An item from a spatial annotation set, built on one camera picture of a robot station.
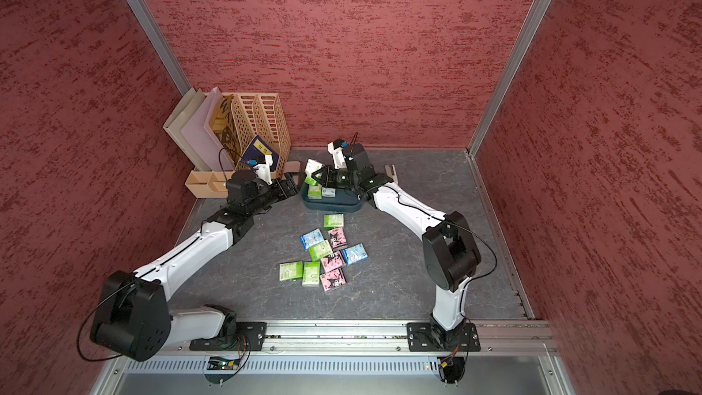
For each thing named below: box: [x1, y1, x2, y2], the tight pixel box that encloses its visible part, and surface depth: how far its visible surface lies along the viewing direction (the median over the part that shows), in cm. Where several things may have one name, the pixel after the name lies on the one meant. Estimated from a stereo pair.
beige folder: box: [162, 87, 211, 172], surface depth 93 cm
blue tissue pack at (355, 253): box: [340, 242, 369, 267], surface depth 89 cm
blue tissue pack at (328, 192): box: [321, 187, 337, 198], surface depth 105 cm
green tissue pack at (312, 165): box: [304, 159, 324, 187], surface depth 83 cm
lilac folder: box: [180, 85, 236, 172], surface depth 94 cm
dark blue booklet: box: [240, 135, 280, 172], surface depth 105 cm
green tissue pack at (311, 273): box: [301, 260, 321, 288], surface depth 85 cm
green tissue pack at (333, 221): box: [323, 213, 345, 231], surface depth 97 cm
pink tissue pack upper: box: [328, 226, 349, 251], surface depth 92 cm
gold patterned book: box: [210, 94, 244, 170], surface depth 104 cm
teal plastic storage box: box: [300, 181, 363, 214], surface depth 103 cm
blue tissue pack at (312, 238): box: [299, 227, 325, 251], surface depth 93 cm
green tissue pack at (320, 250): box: [308, 239, 333, 262], surface depth 90 cm
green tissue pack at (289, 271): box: [278, 260, 303, 282], surface depth 85 cm
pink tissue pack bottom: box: [319, 266, 348, 293], surface depth 84 cm
